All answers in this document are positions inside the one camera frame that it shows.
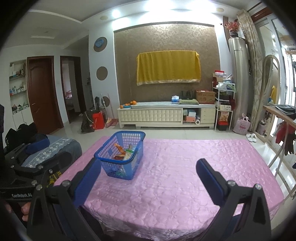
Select orange cartoon snack bar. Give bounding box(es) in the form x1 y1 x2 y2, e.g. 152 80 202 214
114 143 126 155

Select red snack bag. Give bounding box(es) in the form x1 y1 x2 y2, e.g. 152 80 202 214
112 155 124 161

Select pink shopping bag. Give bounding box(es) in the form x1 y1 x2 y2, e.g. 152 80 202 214
233 113 251 135

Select silver standing air conditioner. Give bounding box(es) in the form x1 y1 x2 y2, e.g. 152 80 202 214
228 37 249 127

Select blue plastic basket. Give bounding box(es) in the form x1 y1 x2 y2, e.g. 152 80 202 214
94 131 145 180

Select red artificial flowers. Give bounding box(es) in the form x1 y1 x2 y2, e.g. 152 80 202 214
224 21 239 38

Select cardboard box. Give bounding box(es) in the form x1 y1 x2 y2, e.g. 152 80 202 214
196 90 216 104

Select cream tv cabinet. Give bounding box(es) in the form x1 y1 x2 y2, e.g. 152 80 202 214
117 101 216 128

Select patterned curtain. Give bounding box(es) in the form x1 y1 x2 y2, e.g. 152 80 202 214
237 9 264 132

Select green-edged cracker pack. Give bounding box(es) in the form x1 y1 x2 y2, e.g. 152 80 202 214
123 150 134 161

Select white slippers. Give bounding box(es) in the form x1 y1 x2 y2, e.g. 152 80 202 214
245 133 257 143

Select white metal shelf rack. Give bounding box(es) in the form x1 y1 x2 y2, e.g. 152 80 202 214
212 70 236 131

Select pink quilted tablecloth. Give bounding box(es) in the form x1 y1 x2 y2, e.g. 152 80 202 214
53 136 285 240

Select black bag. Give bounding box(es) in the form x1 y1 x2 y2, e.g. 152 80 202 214
81 110 94 133

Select left hand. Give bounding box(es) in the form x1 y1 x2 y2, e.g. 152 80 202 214
4 202 31 222

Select blue tissue box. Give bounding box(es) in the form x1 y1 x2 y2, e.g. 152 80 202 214
171 95 180 103

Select wooden drying rack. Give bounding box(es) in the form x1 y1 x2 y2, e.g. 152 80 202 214
262 104 296 183

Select oranges on blue plate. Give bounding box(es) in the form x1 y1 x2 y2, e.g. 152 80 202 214
119 100 137 109

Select yellow cloth over television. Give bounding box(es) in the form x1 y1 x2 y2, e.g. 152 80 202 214
136 50 202 86

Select dark wooden door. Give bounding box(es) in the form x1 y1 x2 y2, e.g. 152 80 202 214
27 56 63 134

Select green folded towel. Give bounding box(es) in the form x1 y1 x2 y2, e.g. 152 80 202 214
179 99 199 105

